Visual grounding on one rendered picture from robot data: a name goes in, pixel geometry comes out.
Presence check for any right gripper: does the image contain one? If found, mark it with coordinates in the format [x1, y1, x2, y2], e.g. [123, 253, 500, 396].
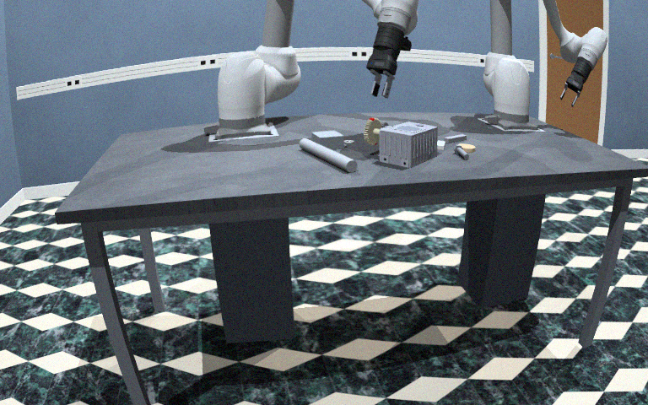
[366, 7, 412, 99]

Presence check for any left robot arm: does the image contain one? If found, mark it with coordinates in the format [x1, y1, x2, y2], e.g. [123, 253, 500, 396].
[483, 0, 608, 130]

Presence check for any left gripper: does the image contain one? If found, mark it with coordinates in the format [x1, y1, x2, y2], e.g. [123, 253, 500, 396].
[560, 48, 597, 107]

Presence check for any light grey cylindrical rod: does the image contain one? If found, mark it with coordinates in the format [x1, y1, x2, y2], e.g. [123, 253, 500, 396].
[300, 138, 358, 173]

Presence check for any tan flat round disc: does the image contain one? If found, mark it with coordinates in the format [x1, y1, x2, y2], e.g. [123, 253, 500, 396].
[460, 144, 475, 153]

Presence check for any short grey metal bar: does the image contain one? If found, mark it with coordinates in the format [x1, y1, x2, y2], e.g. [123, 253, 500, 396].
[445, 134, 467, 143]

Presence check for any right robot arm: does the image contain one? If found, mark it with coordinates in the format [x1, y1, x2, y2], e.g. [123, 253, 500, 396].
[204, 0, 419, 139]

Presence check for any grey metal bolt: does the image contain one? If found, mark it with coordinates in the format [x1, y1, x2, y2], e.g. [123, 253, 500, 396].
[454, 145, 469, 159]

